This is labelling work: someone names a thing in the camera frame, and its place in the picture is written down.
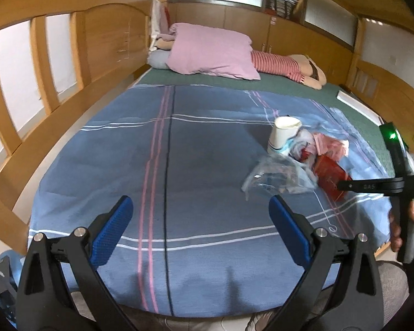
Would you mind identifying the wooden cabinet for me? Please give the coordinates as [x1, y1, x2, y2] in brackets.
[167, 2, 357, 87]

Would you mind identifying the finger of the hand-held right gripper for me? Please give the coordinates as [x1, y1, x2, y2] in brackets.
[337, 177, 406, 194]

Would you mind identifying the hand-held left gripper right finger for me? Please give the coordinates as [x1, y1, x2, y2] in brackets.
[265, 195, 384, 331]

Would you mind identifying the person's right leg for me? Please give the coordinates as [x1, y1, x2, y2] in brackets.
[317, 260, 410, 331]

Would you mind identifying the white paper cup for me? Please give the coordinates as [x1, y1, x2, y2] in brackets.
[267, 115, 302, 154]

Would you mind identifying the pink paper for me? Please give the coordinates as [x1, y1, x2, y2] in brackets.
[312, 133, 351, 159]

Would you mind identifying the beige plush toy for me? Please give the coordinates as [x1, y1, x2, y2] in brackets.
[155, 34, 176, 50]

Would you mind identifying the white flat board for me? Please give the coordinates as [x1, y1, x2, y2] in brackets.
[336, 90, 383, 125]

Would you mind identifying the clear plastic wrapper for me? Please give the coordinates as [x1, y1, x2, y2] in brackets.
[241, 153, 318, 202]

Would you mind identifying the person's right hand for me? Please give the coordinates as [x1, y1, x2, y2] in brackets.
[388, 201, 414, 253]

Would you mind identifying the green bed mat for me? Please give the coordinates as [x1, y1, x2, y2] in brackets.
[134, 67, 414, 156]

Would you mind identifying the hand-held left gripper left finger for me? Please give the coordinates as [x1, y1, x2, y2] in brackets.
[17, 195, 139, 331]

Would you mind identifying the red packet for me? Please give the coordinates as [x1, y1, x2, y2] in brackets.
[312, 155, 352, 202]

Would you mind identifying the blue striped blanket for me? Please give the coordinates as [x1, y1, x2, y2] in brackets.
[28, 84, 399, 321]

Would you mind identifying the pink pillow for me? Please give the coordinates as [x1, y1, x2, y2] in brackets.
[166, 22, 261, 81]

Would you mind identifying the wooden bed frame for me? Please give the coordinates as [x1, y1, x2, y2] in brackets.
[0, 0, 414, 256]

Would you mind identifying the grey blue pillow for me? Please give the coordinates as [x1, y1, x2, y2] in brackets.
[148, 50, 171, 70]

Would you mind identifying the white cloth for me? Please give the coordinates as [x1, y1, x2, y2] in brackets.
[150, 0, 169, 42]

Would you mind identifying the striped stuffed doll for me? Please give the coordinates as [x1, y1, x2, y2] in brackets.
[250, 50, 328, 90]

